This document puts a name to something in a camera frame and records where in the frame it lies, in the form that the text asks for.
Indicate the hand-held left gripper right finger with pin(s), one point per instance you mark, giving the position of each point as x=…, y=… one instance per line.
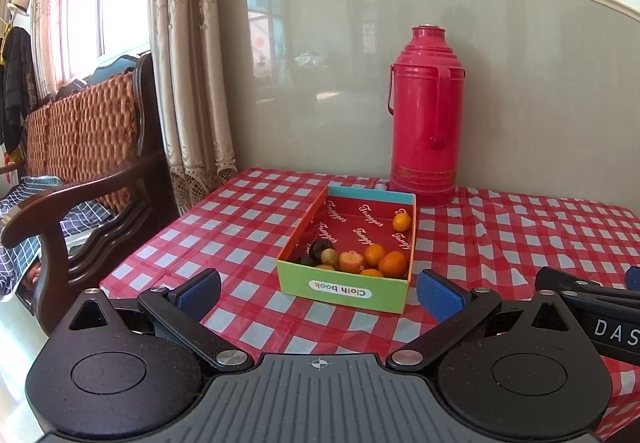
x=439, y=295

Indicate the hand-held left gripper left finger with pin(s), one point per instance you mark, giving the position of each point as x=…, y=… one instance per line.
x=200, y=294

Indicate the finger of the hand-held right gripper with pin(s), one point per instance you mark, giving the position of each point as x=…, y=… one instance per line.
x=633, y=278
x=580, y=285

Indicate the orange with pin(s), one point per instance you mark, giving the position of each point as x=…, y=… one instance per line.
x=392, y=265
x=401, y=222
x=375, y=254

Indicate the colourful cardboard box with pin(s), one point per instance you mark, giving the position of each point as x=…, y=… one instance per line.
x=345, y=293

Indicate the beige round longan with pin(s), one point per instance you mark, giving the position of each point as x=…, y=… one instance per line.
x=328, y=255

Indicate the dark brown water chestnut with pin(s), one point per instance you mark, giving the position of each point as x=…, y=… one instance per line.
x=302, y=259
x=315, y=248

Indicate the red checked tablecloth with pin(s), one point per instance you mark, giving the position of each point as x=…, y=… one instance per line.
x=240, y=223

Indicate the dark wooden bench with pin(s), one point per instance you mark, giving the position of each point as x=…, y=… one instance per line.
x=75, y=223

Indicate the red thermos flask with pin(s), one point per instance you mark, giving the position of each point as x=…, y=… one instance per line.
x=425, y=123

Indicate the blue checked cloth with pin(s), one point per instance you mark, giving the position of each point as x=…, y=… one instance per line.
x=20, y=243

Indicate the brown woven seat cushion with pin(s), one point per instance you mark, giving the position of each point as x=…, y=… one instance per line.
x=85, y=133

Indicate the beige lace curtain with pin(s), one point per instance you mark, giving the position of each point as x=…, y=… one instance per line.
x=192, y=73

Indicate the dark hanging coat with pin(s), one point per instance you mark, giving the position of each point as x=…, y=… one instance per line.
x=15, y=83

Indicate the white hat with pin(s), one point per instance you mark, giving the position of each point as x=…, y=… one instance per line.
x=20, y=5

